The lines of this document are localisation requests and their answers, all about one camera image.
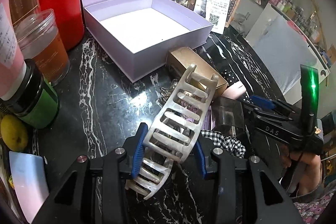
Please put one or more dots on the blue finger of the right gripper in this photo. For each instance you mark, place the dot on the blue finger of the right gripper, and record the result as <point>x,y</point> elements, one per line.
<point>262,102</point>

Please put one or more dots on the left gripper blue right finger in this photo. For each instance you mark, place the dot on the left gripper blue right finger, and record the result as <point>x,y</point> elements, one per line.
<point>200,159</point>

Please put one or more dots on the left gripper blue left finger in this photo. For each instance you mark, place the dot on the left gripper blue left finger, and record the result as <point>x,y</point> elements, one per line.
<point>138,150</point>

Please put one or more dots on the pink round compact case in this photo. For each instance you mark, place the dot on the pink round compact case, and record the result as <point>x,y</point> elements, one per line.
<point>234,91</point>

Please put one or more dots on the pearl white hair claw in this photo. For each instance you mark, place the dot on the pearl white hair claw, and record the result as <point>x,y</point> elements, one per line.
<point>174,131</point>

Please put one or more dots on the black white checkered scrunchie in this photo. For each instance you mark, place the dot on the black white checkered scrunchie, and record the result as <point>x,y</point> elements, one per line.
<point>228,143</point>

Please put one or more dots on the smoky transparent plastic case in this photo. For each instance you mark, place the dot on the smoky transparent plastic case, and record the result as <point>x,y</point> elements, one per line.
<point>228,117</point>

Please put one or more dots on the black polka dot scrunchie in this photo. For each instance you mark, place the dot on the black polka dot scrunchie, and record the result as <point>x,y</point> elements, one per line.
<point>229,76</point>

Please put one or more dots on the gold rectangular box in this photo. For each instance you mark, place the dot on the gold rectangular box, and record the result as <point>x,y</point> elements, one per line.
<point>179,60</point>

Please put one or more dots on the purple small carton box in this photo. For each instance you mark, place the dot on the purple small carton box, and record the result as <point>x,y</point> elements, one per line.
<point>208,121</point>

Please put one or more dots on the person right hand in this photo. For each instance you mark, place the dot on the person right hand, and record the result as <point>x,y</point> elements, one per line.
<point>312,175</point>

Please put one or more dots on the light blue cushion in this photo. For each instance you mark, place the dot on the light blue cushion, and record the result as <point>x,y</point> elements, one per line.
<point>282,50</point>

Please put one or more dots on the lavender open gift box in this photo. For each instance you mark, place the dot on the lavender open gift box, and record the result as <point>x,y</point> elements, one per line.
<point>137,34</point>

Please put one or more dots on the green label dark jar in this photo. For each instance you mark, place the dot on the green label dark jar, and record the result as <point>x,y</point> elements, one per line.
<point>35,101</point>

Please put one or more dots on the blue pink gradient card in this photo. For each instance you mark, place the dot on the blue pink gradient card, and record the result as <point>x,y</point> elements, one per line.
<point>29,182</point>

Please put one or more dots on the yellow lemon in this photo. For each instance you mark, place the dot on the yellow lemon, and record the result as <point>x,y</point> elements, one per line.
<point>14,133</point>

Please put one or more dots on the clear jar amber contents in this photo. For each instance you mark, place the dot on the clear jar amber contents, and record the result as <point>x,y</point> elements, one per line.
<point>39,39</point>

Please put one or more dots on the pink paper cup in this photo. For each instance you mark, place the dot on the pink paper cup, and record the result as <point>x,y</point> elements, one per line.
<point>12,64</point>

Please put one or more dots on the red cylindrical canister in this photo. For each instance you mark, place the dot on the red cylindrical canister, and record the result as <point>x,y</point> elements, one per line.
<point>69,20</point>

